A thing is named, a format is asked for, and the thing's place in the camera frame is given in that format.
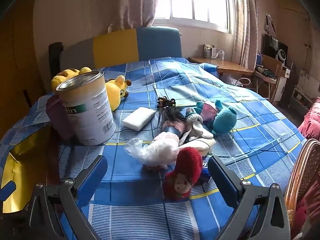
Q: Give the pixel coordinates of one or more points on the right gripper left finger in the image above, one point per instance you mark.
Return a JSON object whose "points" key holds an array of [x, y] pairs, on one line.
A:
{"points": [[71, 195]]}

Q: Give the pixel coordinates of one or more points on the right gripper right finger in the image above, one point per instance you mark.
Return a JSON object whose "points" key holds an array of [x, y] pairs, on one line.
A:
{"points": [[272, 220]]}

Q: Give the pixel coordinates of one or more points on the red haired doll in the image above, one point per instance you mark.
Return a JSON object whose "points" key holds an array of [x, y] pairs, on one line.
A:
{"points": [[178, 183]]}

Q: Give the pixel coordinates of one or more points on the cream knit sock bundle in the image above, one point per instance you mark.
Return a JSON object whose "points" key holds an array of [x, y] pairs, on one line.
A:
{"points": [[204, 146]]}

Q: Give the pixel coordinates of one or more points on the teal plush toy pink dress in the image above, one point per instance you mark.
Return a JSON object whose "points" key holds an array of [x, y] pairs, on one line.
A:
{"points": [[217, 119]]}

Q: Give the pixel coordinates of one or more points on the grey white sock bundle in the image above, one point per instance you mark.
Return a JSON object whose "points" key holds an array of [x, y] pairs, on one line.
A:
{"points": [[193, 127]]}

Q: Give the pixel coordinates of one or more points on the black beaded hair wig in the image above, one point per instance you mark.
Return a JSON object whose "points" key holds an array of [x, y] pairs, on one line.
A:
{"points": [[168, 110]]}

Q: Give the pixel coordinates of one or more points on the wicker chair back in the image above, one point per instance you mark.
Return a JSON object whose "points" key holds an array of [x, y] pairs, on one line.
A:
{"points": [[303, 175]]}

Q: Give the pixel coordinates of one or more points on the blue plaid bed sheet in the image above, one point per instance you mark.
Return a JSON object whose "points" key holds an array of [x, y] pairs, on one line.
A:
{"points": [[128, 203]]}

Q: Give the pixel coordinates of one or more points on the pink blanket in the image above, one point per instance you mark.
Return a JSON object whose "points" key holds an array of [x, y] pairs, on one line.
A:
{"points": [[310, 127]]}

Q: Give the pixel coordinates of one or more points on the purple cloth pouch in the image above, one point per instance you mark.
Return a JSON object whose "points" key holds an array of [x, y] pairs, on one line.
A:
{"points": [[58, 118]]}

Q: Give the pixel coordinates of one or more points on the clear plastic bag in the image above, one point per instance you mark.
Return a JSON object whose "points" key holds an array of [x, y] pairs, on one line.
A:
{"points": [[162, 151]]}

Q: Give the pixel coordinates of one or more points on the pink fluffy doll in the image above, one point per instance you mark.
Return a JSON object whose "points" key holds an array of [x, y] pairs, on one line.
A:
{"points": [[177, 127]]}

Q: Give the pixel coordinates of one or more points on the white milk powder can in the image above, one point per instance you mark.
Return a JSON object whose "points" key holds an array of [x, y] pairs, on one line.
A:
{"points": [[85, 100]]}

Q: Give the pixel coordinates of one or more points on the white sponge block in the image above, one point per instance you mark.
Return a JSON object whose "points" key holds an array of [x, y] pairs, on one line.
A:
{"points": [[139, 118]]}

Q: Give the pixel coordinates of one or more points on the yellow giraffe plush toy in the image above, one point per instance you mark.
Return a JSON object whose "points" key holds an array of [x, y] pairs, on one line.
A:
{"points": [[116, 88]]}

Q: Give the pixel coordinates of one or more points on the wooden folding chair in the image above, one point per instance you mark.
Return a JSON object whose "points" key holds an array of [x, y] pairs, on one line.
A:
{"points": [[266, 76]]}

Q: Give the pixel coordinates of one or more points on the wooden desk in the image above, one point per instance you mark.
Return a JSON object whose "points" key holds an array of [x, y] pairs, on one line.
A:
{"points": [[223, 66]]}

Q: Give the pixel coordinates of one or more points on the grey yellow blue headboard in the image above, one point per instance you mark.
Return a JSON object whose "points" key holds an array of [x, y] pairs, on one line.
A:
{"points": [[121, 47]]}

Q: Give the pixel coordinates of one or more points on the window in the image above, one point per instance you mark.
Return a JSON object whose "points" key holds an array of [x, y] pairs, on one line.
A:
{"points": [[210, 14]]}

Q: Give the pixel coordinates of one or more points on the pink curtain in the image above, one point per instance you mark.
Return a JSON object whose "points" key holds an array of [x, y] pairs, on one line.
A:
{"points": [[131, 14]]}

